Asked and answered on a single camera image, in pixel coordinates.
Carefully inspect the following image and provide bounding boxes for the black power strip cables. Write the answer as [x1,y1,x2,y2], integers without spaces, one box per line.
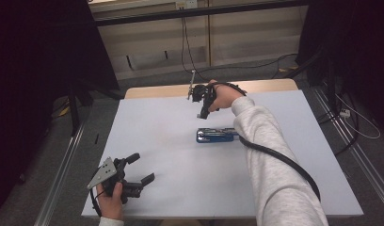
[316,93,360,157]

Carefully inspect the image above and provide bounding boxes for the person's left hand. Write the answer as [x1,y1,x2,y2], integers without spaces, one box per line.
[95,181,125,221]

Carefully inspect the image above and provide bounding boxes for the blue case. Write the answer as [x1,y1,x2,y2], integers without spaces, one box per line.
[196,126,240,144]

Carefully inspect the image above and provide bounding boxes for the black horizontal bar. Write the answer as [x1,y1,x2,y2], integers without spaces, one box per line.
[93,0,309,28]

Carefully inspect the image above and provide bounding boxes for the black stand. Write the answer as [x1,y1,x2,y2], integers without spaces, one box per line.
[67,77,126,137]
[286,46,339,106]

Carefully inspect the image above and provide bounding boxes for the thick black gripper cable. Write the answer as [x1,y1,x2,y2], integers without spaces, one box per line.
[211,81,322,202]

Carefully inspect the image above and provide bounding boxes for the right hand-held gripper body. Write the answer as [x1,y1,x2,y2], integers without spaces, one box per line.
[186,70,216,104]

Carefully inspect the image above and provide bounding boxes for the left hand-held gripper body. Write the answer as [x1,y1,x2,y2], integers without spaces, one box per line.
[87,156,144,205]

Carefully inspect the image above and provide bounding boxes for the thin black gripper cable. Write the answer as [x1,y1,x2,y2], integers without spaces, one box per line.
[88,187,105,218]

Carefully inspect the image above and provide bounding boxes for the white floor cable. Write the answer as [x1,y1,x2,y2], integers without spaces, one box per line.
[335,93,382,140]

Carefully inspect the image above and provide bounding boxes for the white table cover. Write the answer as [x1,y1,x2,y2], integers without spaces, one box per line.
[81,89,364,219]

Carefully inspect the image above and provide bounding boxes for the white wall socket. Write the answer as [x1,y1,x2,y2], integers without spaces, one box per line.
[175,0,200,10]

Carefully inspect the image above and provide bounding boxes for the aluminium floor rail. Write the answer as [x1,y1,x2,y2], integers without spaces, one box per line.
[34,121,87,226]
[312,87,384,215]

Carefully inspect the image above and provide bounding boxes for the person's right hand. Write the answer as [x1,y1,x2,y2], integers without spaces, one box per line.
[207,78,247,113]

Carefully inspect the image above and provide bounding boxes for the black floor cable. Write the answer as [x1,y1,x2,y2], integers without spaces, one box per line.
[180,16,299,81]

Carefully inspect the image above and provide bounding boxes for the black curtain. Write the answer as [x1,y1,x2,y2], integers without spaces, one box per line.
[296,0,384,135]
[0,0,120,218]

